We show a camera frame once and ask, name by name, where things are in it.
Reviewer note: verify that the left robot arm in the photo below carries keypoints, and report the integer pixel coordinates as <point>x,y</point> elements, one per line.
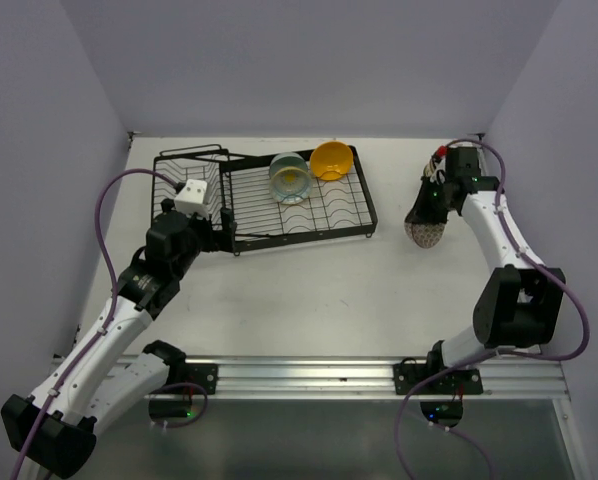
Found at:
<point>57,425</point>

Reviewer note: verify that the orange yellow bowl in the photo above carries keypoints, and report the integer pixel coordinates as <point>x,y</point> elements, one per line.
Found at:
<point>331,161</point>

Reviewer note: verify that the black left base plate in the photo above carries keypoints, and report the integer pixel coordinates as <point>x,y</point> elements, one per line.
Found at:
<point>194,375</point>

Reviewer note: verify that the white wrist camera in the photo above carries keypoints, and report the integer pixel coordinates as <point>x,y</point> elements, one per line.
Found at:
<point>435,169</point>
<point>191,199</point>

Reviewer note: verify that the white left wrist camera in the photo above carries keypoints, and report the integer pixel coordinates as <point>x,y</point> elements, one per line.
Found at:
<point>191,199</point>

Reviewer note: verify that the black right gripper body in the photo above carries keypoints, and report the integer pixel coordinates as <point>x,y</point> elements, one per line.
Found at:
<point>431,205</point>

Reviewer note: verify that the black wire dish rack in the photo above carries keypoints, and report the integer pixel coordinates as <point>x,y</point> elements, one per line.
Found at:
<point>240,182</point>

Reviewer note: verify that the aluminium mounting rail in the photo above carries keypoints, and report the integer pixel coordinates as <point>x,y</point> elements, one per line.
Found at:
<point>368,378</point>

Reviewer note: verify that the pale teal checked bowl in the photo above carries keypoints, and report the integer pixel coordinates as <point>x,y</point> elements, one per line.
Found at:
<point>286,160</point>

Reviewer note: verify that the brown patterned bowl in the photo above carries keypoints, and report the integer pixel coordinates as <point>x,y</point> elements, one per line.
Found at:
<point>424,236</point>

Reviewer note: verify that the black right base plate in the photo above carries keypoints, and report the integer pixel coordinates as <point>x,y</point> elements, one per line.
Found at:
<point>409,372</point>

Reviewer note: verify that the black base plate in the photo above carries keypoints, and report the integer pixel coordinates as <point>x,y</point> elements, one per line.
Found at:
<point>409,372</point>
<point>194,375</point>

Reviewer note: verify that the yellow sun pattern bowl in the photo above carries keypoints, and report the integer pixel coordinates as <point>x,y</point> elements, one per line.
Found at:
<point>290,185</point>

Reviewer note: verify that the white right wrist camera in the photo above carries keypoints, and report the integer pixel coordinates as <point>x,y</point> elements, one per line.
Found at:
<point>435,169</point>

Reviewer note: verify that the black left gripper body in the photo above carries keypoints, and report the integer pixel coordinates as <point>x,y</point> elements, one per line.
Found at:
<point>201,238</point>

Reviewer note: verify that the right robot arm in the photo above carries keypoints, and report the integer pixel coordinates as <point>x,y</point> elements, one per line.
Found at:
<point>520,303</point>

